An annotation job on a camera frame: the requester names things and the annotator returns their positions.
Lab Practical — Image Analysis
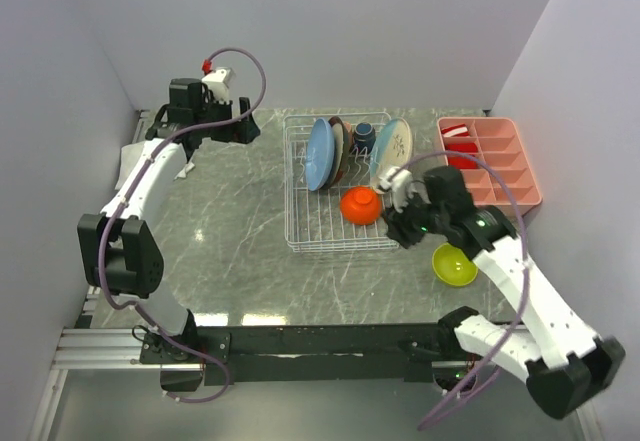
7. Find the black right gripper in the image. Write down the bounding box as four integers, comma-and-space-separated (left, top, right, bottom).
380, 186, 448, 250

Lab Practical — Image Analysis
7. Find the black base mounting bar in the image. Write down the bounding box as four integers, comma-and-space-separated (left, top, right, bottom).
139, 323, 476, 391

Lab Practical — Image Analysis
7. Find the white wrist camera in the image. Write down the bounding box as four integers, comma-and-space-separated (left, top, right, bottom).
201, 59, 235, 104
374, 166, 415, 213

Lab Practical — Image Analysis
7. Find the white folded cloth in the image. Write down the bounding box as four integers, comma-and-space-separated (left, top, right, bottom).
115, 142, 195, 191

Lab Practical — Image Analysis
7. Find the red white cup in tray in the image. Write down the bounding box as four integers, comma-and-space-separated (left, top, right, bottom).
441, 123, 471, 138

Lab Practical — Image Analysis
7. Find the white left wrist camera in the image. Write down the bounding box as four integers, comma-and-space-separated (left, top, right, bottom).
201, 59, 235, 104

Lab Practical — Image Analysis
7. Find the white wire dish rack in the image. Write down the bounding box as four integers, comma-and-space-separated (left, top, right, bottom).
283, 113, 398, 252

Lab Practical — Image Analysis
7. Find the yellow-green plastic bowl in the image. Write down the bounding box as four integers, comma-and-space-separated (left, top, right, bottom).
431, 243, 478, 288

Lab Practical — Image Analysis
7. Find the dark blue mug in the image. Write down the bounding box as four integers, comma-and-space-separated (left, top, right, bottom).
353, 122, 376, 152

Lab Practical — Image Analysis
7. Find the brown rimmed plate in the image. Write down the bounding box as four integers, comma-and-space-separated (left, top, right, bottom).
324, 116, 351, 188

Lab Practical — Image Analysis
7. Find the orange plastic bowl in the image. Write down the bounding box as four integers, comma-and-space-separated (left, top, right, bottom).
340, 186, 383, 226

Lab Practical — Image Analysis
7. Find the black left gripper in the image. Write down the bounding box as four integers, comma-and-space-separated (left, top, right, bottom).
194, 93, 260, 145

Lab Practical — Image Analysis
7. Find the aluminium frame rail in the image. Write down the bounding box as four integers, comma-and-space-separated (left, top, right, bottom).
27, 108, 599, 441

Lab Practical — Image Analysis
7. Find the light blue plate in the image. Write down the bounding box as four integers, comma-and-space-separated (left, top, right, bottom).
305, 118, 335, 191

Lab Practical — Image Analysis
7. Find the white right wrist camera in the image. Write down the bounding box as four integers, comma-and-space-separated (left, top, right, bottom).
374, 166, 415, 213

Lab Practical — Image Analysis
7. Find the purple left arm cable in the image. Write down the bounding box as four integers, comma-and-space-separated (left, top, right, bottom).
97, 48, 268, 405

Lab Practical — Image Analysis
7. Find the cream and blue plate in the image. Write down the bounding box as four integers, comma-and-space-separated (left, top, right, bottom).
369, 118, 413, 187

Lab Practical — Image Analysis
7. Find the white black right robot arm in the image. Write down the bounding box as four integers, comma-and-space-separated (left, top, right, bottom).
376, 166, 626, 420

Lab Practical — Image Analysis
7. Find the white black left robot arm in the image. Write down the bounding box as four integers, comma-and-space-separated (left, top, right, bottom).
77, 68, 260, 363

